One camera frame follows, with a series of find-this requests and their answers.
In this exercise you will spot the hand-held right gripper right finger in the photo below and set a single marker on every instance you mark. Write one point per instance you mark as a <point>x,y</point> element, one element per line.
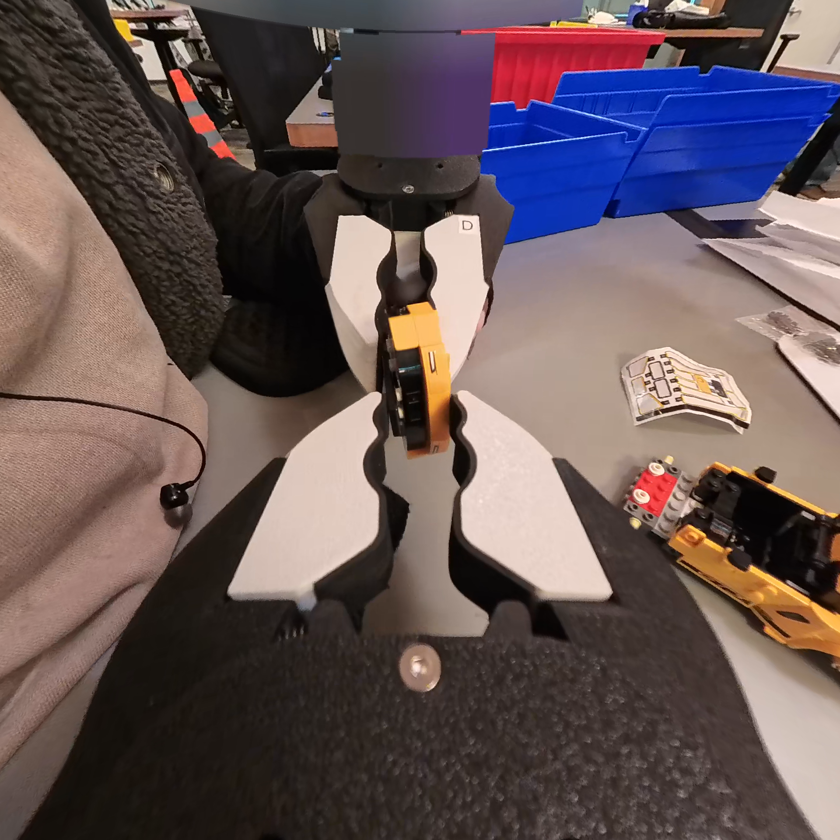
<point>532,519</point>

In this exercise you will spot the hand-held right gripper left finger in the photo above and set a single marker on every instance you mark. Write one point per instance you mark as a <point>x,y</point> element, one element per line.
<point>315,519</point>

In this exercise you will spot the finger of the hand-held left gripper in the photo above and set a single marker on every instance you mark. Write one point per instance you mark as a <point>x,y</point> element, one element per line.
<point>357,289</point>
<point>466,289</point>

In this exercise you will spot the orange red grey lego assembly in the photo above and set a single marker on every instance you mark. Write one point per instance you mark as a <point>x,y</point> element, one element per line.
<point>423,381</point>

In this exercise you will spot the person's left forearm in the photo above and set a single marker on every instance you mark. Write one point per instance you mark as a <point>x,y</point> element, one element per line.
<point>269,276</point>

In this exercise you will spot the yellow lego car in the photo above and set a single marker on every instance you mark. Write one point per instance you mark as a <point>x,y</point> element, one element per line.
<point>755,551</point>

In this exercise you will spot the red plastic bin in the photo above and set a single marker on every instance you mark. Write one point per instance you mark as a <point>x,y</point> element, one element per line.
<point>565,66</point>

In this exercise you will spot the sticker sheet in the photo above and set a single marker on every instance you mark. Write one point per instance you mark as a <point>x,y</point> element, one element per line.
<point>683,387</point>

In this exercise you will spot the orange cone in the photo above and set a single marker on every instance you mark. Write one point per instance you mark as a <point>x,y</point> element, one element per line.
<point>200,118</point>

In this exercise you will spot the beige garment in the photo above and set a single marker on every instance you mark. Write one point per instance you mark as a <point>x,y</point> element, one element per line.
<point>66,460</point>

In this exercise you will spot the dark fleece jacket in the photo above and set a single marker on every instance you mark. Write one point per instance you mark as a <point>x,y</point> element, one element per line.
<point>105,158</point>

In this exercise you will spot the clear bag of black parts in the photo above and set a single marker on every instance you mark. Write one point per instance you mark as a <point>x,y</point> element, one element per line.
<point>794,328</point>

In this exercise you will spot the white paper bags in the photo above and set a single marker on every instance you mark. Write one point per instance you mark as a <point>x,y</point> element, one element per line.
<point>794,250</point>

